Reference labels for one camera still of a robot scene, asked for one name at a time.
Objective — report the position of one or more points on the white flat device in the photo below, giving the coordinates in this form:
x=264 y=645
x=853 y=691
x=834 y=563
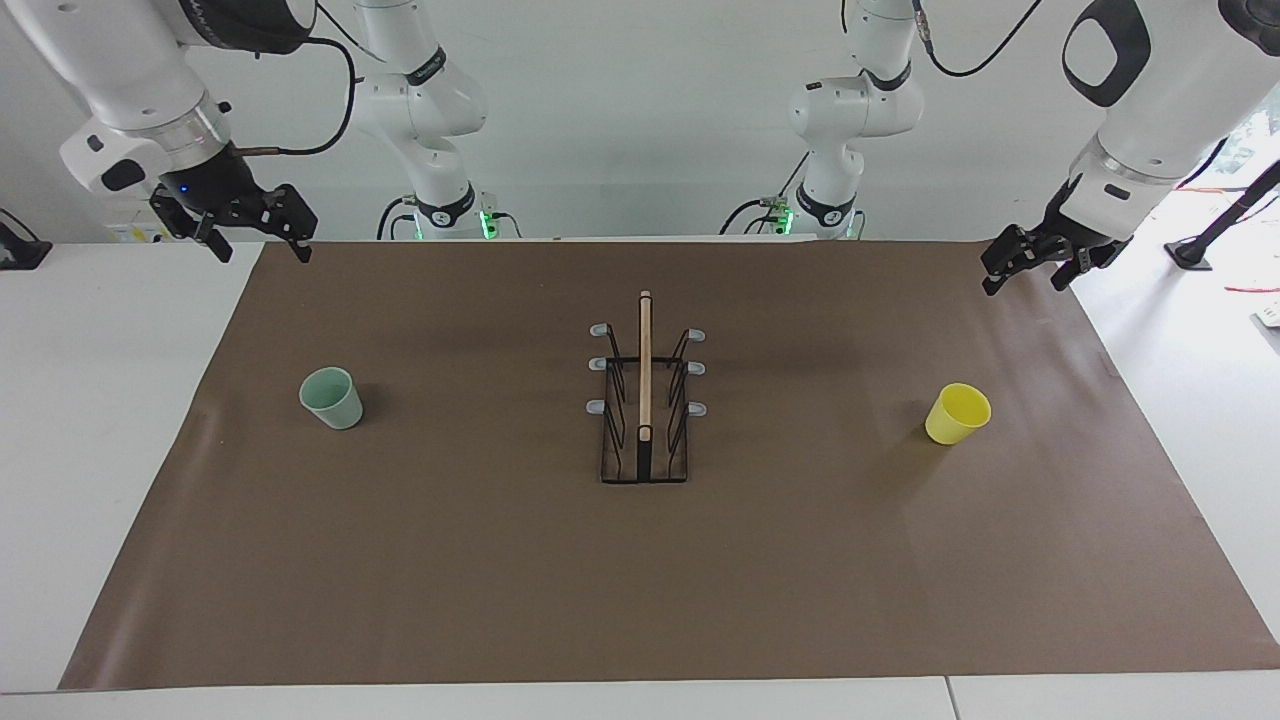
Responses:
x=1270 y=325

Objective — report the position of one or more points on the black desk clamp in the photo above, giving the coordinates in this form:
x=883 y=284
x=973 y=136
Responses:
x=20 y=252

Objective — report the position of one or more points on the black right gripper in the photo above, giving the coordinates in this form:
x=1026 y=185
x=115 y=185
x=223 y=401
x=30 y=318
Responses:
x=215 y=185

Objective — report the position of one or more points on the pale green plastic cup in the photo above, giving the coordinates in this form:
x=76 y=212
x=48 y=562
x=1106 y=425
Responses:
x=340 y=408

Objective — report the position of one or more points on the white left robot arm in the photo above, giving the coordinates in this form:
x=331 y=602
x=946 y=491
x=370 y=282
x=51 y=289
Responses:
x=850 y=110

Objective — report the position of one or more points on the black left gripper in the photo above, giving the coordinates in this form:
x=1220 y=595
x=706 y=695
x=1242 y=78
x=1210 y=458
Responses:
x=1080 y=235

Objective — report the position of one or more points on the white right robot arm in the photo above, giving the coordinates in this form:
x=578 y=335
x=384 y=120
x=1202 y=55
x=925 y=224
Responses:
x=420 y=110

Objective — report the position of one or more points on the brown table mat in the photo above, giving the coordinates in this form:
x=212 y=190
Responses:
x=800 y=560

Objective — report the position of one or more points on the white wall socket box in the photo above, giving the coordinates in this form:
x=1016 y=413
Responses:
x=135 y=232

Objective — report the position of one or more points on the yellow plastic cup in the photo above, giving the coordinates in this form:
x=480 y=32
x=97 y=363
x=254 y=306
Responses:
x=950 y=422

